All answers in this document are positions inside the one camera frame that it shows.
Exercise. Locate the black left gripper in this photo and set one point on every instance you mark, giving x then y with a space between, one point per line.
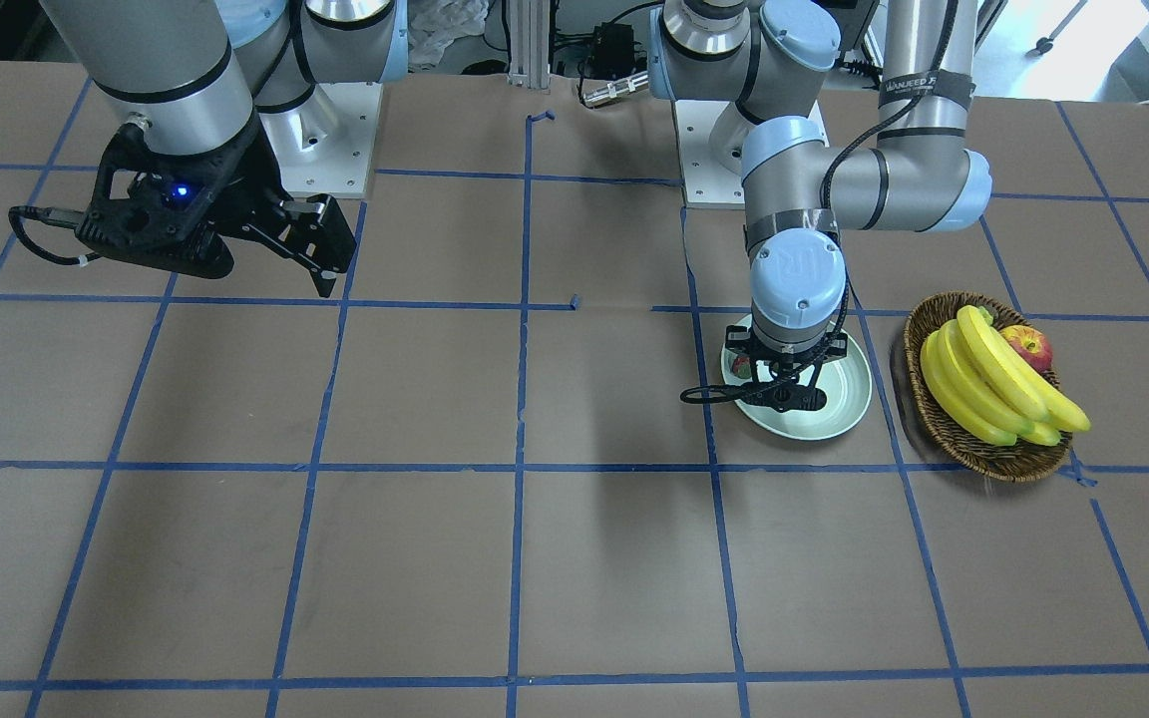
756 371

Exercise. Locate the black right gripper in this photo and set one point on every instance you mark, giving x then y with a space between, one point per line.
231 182

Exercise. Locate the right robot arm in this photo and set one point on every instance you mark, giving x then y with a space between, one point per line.
213 96

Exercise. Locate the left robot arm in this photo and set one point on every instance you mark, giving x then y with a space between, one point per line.
911 171

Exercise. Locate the light green plate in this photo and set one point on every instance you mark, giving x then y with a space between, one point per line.
847 382

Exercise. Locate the yellow banana bunch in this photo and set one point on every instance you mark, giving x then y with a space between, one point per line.
988 390

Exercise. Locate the red apple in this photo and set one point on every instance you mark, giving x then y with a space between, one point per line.
1031 345

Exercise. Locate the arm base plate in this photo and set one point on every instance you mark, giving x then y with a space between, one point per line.
710 136
326 144

